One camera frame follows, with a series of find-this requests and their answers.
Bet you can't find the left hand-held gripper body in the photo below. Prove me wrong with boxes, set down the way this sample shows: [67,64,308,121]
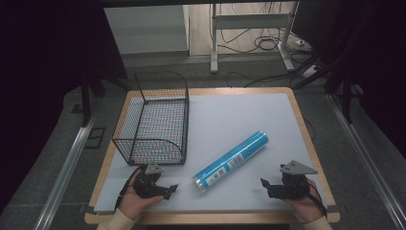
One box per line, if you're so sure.
[131,162,165,199]

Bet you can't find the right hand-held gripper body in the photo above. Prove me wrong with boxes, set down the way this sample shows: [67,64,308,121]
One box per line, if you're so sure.
[279,159,319,201]

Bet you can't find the blue cylindrical tube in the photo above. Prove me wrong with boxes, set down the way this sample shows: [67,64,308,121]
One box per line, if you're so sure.
[192,129,269,195]

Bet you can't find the black wire mesh basket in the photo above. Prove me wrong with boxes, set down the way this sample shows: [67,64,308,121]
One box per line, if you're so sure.
[111,70,191,167]

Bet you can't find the person's left hand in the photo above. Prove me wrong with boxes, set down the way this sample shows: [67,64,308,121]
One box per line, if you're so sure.
[119,168,165,221]

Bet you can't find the person's right hand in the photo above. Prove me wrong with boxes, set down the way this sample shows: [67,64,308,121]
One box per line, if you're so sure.
[282,178,327,223]

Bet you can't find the black metal stand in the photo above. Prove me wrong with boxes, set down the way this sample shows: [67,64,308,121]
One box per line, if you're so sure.
[324,61,365,125]
[79,70,108,128]

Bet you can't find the white power strip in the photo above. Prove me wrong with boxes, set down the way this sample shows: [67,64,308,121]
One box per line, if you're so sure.
[300,64,321,81]

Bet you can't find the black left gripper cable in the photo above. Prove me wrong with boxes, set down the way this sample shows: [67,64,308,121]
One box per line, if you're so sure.
[114,166,143,210]

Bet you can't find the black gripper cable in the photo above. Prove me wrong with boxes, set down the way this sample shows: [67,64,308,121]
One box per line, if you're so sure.
[114,166,143,210]
[305,182,328,219]

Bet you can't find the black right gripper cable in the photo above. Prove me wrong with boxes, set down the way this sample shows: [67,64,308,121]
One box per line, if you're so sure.
[305,182,328,219]

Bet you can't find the aluminium floor rail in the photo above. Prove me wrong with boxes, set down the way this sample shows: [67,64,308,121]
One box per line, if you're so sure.
[327,93,406,230]
[33,98,104,230]

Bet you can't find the tangled black floor cables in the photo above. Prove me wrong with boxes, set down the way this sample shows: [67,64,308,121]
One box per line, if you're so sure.
[219,28,290,55]

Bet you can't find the pale grey wall panel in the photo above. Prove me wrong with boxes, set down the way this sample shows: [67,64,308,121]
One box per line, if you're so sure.
[102,4,191,56]

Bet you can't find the white metal desk frame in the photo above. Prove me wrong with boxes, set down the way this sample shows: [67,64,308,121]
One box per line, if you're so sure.
[209,2,301,75]

